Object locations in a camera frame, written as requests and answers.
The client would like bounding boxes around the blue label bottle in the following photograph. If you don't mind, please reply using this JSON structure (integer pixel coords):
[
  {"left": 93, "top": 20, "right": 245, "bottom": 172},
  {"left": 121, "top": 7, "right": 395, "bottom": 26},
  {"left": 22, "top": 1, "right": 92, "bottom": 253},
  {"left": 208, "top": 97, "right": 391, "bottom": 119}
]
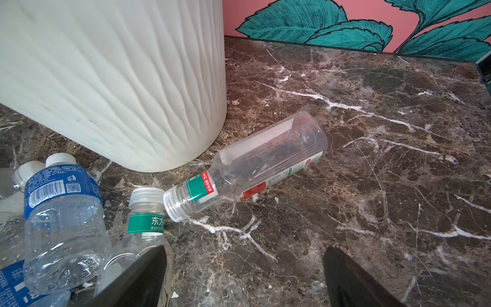
[
  {"left": 1, "top": 260, "right": 71, "bottom": 307},
  {"left": 23, "top": 153, "right": 112, "bottom": 295}
]

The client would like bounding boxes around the green neck bottle far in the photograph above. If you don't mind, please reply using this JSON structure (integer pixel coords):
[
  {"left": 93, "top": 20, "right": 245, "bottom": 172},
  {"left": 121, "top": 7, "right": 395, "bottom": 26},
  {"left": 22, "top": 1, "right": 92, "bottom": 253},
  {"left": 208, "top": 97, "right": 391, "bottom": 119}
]
[{"left": 163, "top": 111, "right": 329, "bottom": 223}]

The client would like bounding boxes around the green neck bottle near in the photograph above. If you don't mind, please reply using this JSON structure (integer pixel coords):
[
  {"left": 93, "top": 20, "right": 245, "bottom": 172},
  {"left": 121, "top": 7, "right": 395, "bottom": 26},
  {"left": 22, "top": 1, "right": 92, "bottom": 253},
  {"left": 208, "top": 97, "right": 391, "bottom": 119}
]
[{"left": 94, "top": 188, "right": 173, "bottom": 306}]

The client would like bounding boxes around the tea bottle white yellow label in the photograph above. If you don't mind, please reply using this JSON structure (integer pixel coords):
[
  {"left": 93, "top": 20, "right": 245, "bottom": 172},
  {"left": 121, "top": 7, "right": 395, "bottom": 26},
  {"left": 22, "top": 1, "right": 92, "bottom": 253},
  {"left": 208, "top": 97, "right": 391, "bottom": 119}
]
[{"left": 1, "top": 161, "right": 45, "bottom": 268}]

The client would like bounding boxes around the blue label bottle upper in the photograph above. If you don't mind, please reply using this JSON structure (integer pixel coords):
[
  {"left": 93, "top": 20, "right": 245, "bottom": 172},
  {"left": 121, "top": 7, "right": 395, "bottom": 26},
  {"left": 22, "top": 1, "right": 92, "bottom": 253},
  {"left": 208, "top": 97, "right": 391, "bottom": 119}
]
[{"left": 23, "top": 153, "right": 112, "bottom": 295}]

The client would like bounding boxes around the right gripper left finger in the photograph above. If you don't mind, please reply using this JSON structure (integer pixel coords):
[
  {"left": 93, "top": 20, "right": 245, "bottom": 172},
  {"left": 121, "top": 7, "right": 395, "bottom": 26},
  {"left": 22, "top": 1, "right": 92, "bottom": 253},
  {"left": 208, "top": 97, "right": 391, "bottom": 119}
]
[{"left": 83, "top": 246, "right": 167, "bottom": 306}]

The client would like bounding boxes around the blue label bottle middle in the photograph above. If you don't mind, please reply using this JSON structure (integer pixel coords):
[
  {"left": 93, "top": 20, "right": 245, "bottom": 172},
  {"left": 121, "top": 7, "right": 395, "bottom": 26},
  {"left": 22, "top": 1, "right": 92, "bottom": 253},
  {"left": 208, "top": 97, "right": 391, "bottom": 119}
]
[{"left": 1, "top": 260, "right": 71, "bottom": 307}]

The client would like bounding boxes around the white ribbed trash bin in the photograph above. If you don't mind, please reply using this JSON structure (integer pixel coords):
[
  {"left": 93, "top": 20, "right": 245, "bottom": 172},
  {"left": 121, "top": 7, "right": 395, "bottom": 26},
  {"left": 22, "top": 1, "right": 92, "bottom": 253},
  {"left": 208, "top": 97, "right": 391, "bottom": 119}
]
[{"left": 1, "top": 1, "right": 227, "bottom": 173}]

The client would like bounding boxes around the green neck bottle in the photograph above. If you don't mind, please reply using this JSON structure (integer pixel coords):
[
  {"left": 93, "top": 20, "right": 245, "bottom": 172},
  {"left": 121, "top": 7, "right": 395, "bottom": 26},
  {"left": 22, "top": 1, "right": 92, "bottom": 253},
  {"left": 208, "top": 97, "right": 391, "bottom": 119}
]
[
  {"left": 94, "top": 188, "right": 173, "bottom": 306},
  {"left": 163, "top": 111, "right": 329, "bottom": 223}
]

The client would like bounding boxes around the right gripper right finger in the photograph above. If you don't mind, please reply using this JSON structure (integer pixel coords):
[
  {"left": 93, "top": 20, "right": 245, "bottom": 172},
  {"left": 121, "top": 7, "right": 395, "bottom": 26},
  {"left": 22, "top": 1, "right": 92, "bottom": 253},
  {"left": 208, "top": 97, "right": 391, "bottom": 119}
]
[{"left": 323, "top": 246, "right": 404, "bottom": 306}]

